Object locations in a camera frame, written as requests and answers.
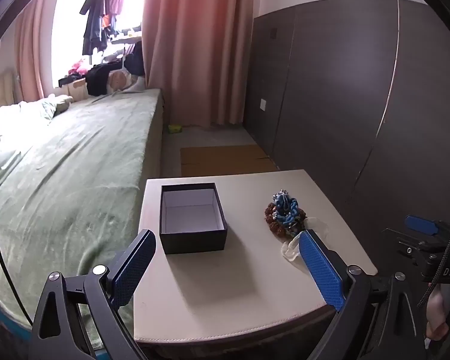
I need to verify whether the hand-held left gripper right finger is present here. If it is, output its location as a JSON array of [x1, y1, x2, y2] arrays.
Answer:
[[298, 229, 430, 360]]

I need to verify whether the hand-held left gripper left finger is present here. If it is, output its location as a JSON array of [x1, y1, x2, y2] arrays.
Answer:
[[29, 229, 157, 360]]

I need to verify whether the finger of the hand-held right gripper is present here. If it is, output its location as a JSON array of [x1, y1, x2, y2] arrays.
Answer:
[[404, 215, 442, 236]]

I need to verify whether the brown bead bracelet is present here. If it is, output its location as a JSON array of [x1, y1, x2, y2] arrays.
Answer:
[[264, 202, 307, 238]]

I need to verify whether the blue beaded necklace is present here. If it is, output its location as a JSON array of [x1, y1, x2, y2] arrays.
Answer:
[[273, 194, 301, 224]]

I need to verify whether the dark blue jewelry box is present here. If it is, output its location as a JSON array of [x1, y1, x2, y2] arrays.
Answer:
[[160, 182, 228, 255]]

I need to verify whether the person's right hand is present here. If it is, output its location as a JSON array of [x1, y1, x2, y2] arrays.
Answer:
[[425, 288, 450, 343]]

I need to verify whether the white leather stool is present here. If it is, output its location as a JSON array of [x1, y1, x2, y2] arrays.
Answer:
[[133, 169, 379, 346]]

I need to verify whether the bed with green sheet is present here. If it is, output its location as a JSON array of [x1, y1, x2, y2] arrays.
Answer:
[[0, 88, 164, 350]]

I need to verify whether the brown cardboard sheet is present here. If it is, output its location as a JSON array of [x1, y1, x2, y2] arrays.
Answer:
[[180, 144, 278, 178]]

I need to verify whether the green pillow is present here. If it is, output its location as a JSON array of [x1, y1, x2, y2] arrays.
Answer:
[[41, 94, 74, 118]]

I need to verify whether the beige plush toy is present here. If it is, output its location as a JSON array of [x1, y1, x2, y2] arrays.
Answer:
[[108, 69, 134, 92]]

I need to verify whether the black clothes pile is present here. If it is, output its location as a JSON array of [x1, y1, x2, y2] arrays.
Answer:
[[58, 64, 118, 97]]

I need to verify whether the white floral quilt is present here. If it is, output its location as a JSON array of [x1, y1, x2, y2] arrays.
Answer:
[[0, 101, 27, 154]]

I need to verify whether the pink cloth item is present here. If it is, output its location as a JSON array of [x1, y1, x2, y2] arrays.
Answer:
[[67, 59, 89, 76]]

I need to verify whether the black draped garment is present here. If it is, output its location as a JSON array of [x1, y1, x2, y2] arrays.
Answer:
[[124, 41, 147, 77]]

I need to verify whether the beige headboard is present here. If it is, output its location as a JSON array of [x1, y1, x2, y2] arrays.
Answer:
[[0, 69, 16, 118]]

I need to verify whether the wide pink curtain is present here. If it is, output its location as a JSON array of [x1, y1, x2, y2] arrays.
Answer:
[[142, 0, 262, 129]]

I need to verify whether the narrow pink curtain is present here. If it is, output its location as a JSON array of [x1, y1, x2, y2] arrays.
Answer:
[[14, 0, 65, 103]]

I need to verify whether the dark hanging jacket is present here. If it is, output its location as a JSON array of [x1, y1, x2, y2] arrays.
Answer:
[[81, 0, 111, 57]]

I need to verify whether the black braided cable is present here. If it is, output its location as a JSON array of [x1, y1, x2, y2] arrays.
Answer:
[[417, 185, 450, 307]]

